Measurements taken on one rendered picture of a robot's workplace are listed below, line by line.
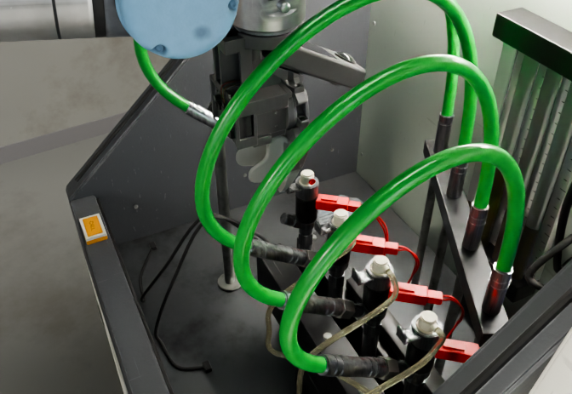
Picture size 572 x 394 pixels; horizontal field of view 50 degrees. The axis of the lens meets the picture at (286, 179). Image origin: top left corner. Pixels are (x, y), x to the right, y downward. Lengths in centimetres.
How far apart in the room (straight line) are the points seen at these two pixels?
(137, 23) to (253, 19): 20
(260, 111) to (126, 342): 35
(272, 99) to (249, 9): 9
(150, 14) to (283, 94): 25
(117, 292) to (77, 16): 52
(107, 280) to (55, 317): 129
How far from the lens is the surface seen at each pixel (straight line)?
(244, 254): 52
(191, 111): 77
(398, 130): 107
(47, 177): 275
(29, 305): 223
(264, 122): 62
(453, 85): 78
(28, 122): 284
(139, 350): 80
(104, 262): 91
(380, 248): 69
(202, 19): 39
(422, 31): 96
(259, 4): 56
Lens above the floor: 158
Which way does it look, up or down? 38 degrees down
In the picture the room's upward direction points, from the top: straight up
